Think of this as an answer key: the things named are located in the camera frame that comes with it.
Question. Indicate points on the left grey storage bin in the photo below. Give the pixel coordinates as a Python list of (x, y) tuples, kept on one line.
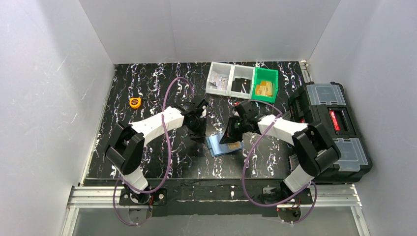
[(218, 69)]

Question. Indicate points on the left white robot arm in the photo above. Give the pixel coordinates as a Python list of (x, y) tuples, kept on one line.
[(125, 146)]

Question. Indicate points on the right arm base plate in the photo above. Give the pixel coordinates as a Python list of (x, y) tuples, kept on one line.
[(292, 212)]

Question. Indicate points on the aluminium frame rail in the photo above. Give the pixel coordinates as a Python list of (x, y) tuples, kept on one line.
[(343, 195)]

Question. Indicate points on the blue card holder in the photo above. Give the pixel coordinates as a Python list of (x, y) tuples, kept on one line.
[(216, 149)]

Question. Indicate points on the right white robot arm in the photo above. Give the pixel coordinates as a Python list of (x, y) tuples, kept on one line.
[(314, 148)]

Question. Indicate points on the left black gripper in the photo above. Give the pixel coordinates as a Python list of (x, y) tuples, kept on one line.
[(198, 127)]

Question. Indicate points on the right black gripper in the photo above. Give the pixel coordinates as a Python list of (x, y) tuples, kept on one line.
[(235, 127)]

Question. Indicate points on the grey storage bin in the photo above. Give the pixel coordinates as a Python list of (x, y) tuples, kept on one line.
[(240, 71), (218, 69)]

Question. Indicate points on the orange tape measure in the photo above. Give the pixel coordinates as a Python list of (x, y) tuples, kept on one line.
[(135, 102)]

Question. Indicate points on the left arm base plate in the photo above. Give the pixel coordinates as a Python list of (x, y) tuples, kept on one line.
[(130, 198)]

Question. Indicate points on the green storage bin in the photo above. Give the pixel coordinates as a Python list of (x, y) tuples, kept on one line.
[(262, 74)]

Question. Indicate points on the yellow credit card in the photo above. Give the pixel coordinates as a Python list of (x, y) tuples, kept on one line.
[(264, 88), (235, 146)]

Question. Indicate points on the black toolbox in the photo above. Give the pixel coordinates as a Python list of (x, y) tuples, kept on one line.
[(327, 104)]

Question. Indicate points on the middle grey storage bin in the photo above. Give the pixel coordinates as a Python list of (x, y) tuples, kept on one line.
[(240, 71)]

